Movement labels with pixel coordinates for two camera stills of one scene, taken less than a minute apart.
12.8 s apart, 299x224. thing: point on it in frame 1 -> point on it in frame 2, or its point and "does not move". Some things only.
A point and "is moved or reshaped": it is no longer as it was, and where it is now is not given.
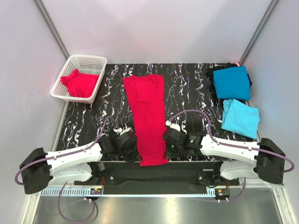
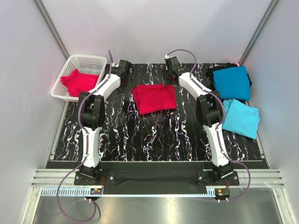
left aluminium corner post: x=47 y=21 does not move
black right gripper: x=171 y=155 -> x=166 y=81
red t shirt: x=146 y=94 is moved or reshaped
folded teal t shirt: x=232 y=83 does not move
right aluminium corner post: x=266 y=19 does not move
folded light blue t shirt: x=239 y=118 does not move
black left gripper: x=134 y=157 -> x=124 y=88
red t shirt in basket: x=80 y=85 does not move
